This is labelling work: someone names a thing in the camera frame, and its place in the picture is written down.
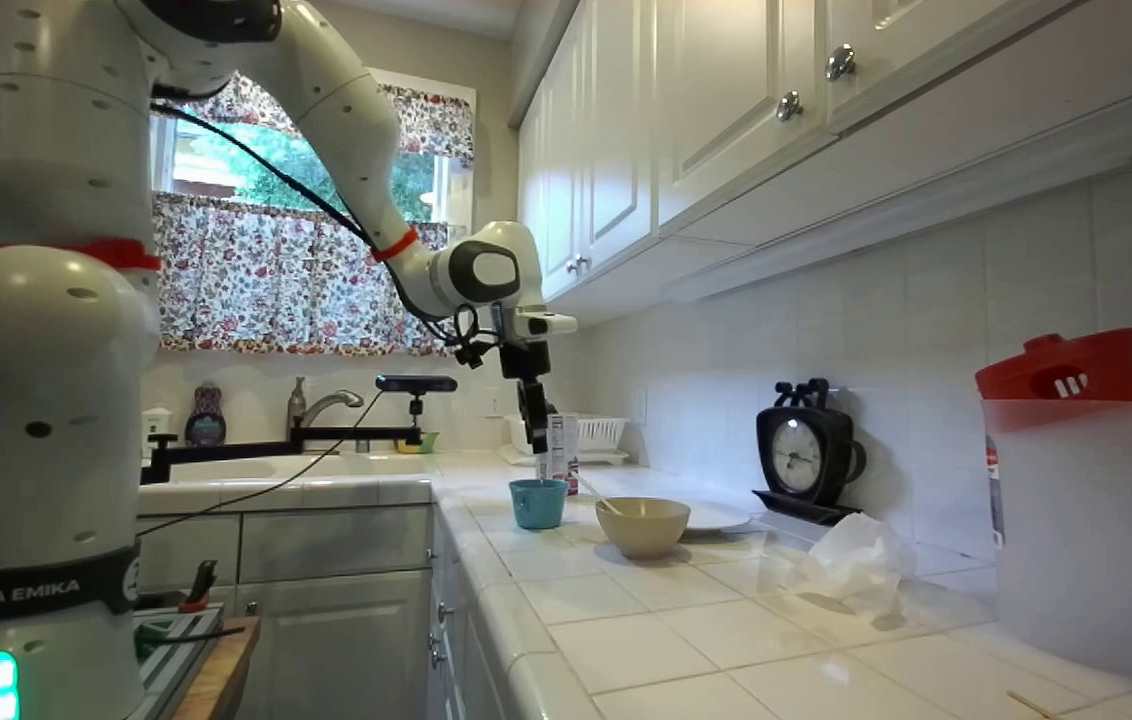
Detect white dish rack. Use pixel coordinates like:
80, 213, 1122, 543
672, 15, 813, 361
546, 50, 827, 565
568, 412, 627, 464

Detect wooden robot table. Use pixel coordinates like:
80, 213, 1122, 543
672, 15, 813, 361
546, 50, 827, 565
128, 610, 255, 720

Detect chrome kitchen faucet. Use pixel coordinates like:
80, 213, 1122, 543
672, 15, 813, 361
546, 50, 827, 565
289, 376, 364, 435

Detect small round gauge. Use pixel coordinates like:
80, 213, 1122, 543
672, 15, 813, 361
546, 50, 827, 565
183, 384, 227, 446

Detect floral window curtain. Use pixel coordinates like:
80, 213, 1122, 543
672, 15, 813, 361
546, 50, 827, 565
153, 77, 441, 354

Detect white plate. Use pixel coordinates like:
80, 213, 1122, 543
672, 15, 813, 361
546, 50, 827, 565
686, 502, 749, 539

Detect black alarm clock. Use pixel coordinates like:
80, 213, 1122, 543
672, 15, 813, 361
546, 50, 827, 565
757, 376, 869, 523

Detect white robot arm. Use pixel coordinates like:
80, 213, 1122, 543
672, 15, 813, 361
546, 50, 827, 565
0, 0, 547, 720

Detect clear plastic bag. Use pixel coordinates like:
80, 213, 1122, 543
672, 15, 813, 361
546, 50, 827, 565
781, 513, 917, 617

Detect red lidded plastic container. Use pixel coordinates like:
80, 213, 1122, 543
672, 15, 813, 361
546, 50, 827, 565
976, 328, 1132, 675

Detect white upper cabinets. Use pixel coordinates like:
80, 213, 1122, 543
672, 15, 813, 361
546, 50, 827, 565
520, 0, 1132, 321

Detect blue cup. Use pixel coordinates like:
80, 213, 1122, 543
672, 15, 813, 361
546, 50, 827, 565
508, 481, 563, 532

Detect cream ceramic bowl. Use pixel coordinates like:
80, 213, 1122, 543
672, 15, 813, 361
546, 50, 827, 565
597, 496, 693, 559

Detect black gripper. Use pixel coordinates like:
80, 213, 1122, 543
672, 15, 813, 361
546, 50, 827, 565
502, 342, 551, 455

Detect white cabinets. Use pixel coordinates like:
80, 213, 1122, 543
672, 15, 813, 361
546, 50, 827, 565
520, 0, 1132, 321
141, 502, 508, 720

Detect white lower cabinets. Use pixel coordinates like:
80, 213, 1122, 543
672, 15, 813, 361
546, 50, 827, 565
141, 502, 508, 720

